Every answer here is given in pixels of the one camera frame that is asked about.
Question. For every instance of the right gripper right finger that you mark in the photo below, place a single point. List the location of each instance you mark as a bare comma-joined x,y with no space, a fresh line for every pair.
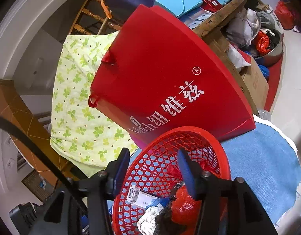
245,214

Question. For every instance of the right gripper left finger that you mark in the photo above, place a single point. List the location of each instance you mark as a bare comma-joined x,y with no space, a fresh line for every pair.
63,212

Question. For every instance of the red plastic bag ball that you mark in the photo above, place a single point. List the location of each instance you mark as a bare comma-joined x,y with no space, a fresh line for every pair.
184,209

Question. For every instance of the white paper trash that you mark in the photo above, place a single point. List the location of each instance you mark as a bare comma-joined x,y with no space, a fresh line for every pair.
146,224

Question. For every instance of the black plastic bag trash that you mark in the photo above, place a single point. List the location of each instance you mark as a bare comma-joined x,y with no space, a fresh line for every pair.
163,221

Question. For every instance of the blue blanket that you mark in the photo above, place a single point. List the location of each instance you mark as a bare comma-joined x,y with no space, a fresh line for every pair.
267,159

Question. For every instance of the green clover quilt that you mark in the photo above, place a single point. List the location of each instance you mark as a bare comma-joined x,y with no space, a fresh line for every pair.
79,133

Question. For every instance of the red plastic mesh basket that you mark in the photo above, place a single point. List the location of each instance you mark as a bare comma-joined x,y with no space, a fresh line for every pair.
155,170

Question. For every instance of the magenta pillow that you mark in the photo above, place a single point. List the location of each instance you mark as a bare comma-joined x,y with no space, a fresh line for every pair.
142,145

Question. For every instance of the wooden cabinet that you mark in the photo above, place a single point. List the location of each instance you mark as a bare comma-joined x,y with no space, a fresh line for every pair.
13,109

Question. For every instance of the cardboard box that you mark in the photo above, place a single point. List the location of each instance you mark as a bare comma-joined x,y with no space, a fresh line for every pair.
256,83

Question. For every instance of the red Nilrich paper bag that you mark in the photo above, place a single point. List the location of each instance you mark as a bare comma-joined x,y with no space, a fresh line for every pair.
158,75

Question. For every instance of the metal bowl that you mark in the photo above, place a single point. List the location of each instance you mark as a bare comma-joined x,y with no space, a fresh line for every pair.
268,44

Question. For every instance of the wooden stair railing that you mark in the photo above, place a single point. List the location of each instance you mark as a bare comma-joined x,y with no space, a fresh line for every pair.
95,18

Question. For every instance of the light blue box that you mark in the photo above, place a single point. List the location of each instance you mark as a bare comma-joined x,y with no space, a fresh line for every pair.
178,7

